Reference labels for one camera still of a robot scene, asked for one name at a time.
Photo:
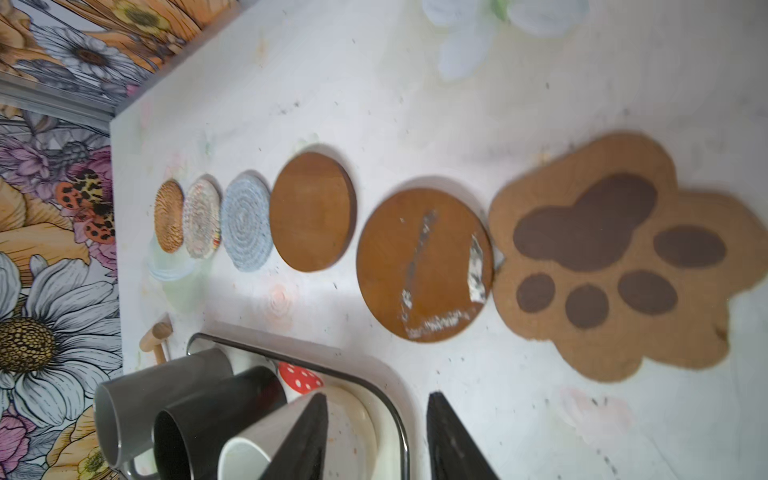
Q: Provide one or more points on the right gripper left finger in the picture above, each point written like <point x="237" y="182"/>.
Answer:
<point x="296" y="436"/>

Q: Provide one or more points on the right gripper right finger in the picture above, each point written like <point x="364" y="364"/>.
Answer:
<point x="452" y="451"/>

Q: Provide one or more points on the scratched brown wooden coaster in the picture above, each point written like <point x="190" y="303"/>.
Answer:
<point x="424" y="265"/>

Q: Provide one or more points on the grey woven coaster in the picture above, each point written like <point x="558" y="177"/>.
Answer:
<point x="245" y="222"/>

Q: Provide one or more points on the cork paw print coaster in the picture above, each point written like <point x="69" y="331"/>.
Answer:
<point x="609" y="259"/>

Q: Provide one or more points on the plain brown wooden coaster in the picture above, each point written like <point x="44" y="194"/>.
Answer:
<point x="313" y="211"/>

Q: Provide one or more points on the multicolour zigzag woven coaster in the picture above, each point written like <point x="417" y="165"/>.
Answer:
<point x="200" y="219"/>

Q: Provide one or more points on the woven rattan coaster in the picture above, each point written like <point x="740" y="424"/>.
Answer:
<point x="168" y="212"/>

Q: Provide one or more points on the white mug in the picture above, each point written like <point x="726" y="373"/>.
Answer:
<point x="350" y="451"/>

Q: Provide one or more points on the white strawberry tray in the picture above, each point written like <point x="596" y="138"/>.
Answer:
<point x="299" y="377"/>

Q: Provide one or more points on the black mug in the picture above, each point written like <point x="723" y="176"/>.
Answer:
<point x="189" y="434"/>

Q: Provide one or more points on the grey mug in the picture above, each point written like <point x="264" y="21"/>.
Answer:
<point x="125" y="408"/>

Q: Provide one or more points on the small wooden mallet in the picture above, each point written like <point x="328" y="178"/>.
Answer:
<point x="153" y="341"/>

